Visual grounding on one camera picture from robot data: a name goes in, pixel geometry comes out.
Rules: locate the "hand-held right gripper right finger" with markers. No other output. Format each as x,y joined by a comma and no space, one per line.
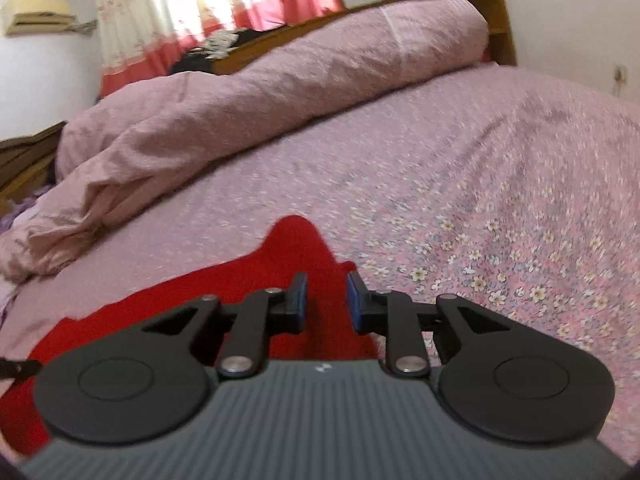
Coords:
355,305

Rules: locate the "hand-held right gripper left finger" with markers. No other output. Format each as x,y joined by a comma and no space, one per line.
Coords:
300,305

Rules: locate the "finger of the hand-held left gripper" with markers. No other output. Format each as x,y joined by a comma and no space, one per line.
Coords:
10,369

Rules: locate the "red knitted sweater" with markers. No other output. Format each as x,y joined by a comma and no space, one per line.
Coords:
295,242

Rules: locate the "lavender frilled cloth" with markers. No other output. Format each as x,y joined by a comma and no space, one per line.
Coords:
10,220

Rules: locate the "pink floral bed sheet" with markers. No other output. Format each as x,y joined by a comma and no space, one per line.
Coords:
450,160

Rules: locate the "pink floral duvet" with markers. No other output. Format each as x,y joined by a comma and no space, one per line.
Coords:
250,110

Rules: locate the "carved wooden bed board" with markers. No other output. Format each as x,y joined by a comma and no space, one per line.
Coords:
25,160

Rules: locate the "dark cloth with white flowers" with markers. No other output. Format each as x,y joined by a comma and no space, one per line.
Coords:
200,57

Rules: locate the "red cushion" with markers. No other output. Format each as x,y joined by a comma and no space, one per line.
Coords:
485,55

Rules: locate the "wooden headboard with shelf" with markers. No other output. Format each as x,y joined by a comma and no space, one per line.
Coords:
500,20

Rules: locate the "floral curtain with red hem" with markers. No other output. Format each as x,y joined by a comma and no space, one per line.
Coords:
150,10

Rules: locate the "white air conditioner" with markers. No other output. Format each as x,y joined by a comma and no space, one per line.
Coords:
35,17

